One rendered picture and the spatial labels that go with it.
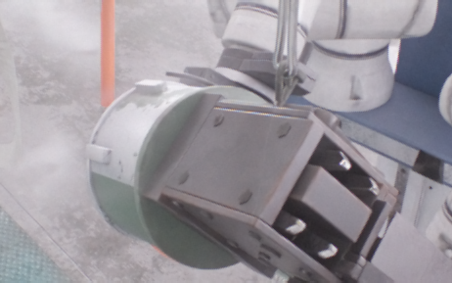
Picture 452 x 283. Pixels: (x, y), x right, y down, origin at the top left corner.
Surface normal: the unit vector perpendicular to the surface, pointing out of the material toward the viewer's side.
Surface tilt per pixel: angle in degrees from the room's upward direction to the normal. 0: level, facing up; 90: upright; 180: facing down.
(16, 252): 0
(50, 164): 0
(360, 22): 90
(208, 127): 43
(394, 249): 65
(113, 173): 72
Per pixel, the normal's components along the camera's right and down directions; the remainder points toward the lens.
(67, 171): 0.00, -0.79
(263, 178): -0.68, -0.54
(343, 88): -0.19, 0.26
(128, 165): -0.83, -0.11
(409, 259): 0.54, 0.11
